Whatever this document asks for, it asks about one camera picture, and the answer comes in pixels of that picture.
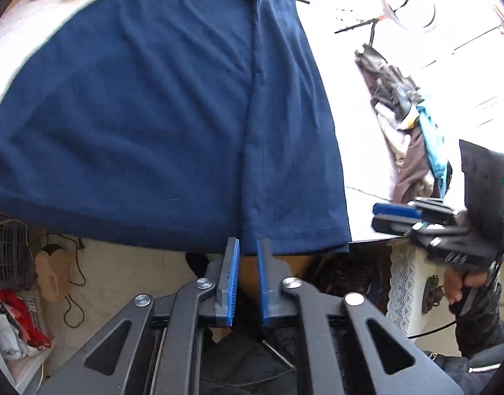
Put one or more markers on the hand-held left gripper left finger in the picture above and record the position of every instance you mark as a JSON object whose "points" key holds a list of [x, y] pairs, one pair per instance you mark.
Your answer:
{"points": [[233, 284]]}

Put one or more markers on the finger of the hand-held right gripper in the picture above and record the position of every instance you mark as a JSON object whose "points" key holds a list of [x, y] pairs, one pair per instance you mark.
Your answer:
{"points": [[400, 227], [396, 210]]}

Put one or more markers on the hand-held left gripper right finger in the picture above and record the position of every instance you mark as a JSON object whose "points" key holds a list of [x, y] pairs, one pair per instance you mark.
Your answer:
{"points": [[262, 284]]}

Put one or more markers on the dark grey printed hoodie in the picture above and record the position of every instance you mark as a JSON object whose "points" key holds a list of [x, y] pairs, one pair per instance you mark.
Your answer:
{"points": [[383, 78]]}

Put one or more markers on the navy blue t-shirt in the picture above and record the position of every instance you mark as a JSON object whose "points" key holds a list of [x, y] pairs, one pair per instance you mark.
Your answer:
{"points": [[153, 111]]}

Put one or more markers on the person's right forearm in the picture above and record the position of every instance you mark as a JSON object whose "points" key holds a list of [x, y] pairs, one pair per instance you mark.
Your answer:
{"points": [[478, 321]]}

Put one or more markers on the person's right hand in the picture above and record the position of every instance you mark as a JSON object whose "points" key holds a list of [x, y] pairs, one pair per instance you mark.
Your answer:
{"points": [[453, 286]]}

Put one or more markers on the brown garment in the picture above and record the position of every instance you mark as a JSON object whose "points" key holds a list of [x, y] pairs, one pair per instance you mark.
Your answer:
{"points": [[412, 164]]}

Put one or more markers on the white lace tablecloth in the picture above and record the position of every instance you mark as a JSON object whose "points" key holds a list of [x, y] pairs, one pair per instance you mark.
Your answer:
{"points": [[404, 288]]}

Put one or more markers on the light blue striped garment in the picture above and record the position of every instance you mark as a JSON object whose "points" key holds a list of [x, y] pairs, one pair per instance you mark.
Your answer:
{"points": [[431, 140]]}

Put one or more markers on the dark metal ornament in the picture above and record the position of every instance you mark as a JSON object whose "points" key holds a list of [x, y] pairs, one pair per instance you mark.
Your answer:
{"points": [[433, 296]]}

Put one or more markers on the dark fuzzy cloth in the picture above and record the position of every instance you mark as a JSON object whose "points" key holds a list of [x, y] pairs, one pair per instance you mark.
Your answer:
{"points": [[346, 284]]}

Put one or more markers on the person's black jacket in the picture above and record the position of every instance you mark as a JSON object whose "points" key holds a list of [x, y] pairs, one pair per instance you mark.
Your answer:
{"points": [[470, 374]]}

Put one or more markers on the beige face mask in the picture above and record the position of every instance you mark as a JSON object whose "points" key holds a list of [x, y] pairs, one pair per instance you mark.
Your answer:
{"points": [[50, 275]]}

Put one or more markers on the black tripod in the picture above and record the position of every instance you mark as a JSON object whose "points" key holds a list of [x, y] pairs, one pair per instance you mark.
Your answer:
{"points": [[359, 24]]}

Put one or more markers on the red and white cloth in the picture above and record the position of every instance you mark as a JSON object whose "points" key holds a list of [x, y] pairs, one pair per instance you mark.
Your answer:
{"points": [[13, 308]]}

